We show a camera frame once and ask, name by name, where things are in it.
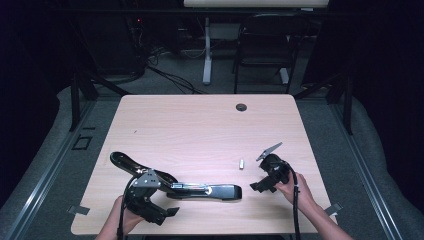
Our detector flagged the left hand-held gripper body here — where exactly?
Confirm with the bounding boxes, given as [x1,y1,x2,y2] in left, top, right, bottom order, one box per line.
[123,169,169,226]

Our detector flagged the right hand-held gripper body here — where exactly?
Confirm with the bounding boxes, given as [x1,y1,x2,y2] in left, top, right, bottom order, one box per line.
[255,142,292,188]

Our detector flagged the black long-reach stapler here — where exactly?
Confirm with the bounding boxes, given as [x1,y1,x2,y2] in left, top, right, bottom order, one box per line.
[109,151,243,202]

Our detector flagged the person's left hand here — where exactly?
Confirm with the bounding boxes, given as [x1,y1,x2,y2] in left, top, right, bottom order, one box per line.
[111,195,146,235]

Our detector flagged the person's right hand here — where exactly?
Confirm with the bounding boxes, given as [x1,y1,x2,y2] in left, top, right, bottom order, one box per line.
[274,171,318,215]

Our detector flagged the grey tape tab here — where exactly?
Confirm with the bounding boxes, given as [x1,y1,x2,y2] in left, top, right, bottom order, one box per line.
[324,201,344,217]
[67,204,91,216]

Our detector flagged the black tape square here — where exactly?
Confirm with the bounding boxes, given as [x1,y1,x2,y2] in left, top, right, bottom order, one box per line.
[71,134,93,151]

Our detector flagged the white desk leg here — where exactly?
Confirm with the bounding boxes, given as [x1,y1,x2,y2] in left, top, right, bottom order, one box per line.
[202,16,214,86]
[279,67,291,85]

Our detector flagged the black metal stand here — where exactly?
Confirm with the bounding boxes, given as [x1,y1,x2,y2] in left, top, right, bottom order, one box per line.
[68,64,132,133]
[294,70,355,136]

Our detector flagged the black folding chair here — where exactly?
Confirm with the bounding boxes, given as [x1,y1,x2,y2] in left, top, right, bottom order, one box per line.
[231,13,312,95]

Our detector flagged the black curtain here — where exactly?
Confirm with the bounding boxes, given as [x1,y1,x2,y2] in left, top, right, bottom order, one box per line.
[313,0,424,215]
[0,0,73,208]

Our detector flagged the dark equipment with red light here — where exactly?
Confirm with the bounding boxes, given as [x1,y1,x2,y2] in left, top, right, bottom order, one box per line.
[124,13,148,74]

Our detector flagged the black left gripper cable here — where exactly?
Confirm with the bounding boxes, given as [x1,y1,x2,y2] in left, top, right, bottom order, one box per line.
[116,177,138,240]

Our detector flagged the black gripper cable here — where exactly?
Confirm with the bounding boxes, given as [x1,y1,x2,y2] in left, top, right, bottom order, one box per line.
[282,161,302,240]
[116,177,138,240]

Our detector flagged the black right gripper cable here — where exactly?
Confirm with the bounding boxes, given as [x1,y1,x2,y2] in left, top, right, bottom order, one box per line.
[282,161,302,240]

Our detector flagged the aluminium floor rail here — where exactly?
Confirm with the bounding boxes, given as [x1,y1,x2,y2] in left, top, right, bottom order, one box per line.
[327,99,405,240]
[2,99,98,240]

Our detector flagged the black floor cables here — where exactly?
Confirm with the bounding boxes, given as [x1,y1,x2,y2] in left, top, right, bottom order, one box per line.
[145,46,205,96]

